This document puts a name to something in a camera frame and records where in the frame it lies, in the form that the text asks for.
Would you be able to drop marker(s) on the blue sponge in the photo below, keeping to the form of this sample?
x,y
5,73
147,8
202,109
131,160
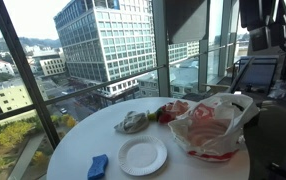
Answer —
x,y
98,166

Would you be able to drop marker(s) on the white paper plate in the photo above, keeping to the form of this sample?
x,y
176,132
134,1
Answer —
x,y
142,155

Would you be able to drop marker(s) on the green toy piece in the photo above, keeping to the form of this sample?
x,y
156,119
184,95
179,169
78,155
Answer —
x,y
152,116

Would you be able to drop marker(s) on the red strawberry toy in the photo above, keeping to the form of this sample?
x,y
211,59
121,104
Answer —
x,y
164,116

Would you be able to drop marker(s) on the crumpled grey wrapper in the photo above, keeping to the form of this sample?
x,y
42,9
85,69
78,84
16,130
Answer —
x,y
133,122

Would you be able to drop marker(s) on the white red plastic bag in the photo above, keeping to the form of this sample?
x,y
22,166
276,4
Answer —
x,y
213,130

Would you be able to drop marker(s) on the dark window blind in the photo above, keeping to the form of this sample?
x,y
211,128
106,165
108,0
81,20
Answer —
x,y
186,20

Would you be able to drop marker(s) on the black overhead equipment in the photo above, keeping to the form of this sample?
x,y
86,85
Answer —
x,y
266,23

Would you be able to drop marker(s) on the black frame blue panel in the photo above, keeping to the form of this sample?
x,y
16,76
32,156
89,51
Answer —
x,y
258,75

